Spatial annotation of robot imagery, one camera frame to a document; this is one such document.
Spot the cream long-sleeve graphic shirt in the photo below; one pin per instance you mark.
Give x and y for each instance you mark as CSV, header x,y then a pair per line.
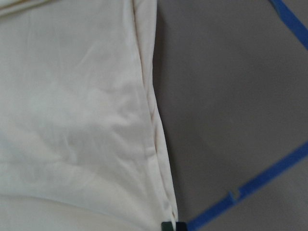
x,y
82,146

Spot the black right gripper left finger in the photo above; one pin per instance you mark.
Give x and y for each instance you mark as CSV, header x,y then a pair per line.
x,y
167,226

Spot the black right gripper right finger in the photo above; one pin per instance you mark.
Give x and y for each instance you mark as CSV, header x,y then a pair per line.
x,y
181,226

